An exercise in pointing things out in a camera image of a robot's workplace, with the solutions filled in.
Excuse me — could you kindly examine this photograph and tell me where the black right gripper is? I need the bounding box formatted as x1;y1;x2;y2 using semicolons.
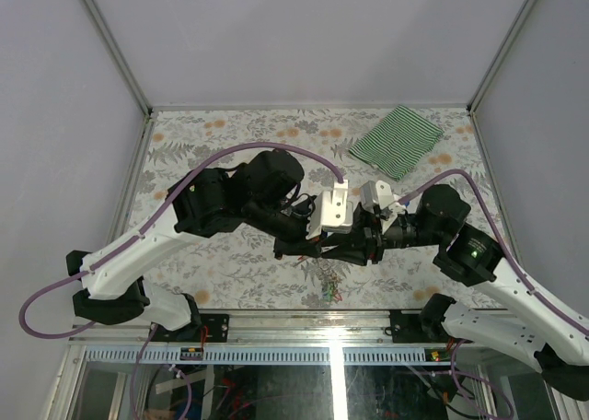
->
321;200;446;266

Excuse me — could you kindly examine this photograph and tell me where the metal key organizer ring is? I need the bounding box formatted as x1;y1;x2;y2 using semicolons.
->
301;253;351;304

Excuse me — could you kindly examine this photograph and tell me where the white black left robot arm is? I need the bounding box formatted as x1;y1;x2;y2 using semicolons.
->
66;149;307;342

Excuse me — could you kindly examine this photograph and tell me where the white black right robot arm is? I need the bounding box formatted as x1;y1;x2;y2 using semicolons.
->
321;184;588;402

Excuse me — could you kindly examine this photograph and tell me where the floral tablecloth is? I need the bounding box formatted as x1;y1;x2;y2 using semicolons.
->
128;107;500;309

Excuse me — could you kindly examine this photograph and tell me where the green white striped cloth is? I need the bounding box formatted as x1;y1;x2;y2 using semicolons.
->
349;105;444;181

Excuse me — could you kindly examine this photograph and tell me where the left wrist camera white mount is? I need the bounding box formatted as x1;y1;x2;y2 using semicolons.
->
306;180;353;239

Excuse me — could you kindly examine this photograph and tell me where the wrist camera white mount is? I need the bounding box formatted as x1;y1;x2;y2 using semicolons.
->
306;180;353;239
360;181;405;223

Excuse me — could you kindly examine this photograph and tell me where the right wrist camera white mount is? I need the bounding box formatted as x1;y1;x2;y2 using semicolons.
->
360;181;405;223

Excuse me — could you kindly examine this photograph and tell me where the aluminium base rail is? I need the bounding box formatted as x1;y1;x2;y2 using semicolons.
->
70;310;453;365

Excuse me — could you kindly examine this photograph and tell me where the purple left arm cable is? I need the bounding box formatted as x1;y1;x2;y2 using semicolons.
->
17;142;345;339

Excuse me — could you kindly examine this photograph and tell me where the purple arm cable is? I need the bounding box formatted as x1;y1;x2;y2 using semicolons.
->
17;142;345;339
398;169;589;338

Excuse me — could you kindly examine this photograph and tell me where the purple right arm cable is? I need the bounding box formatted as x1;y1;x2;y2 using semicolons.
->
398;169;589;338

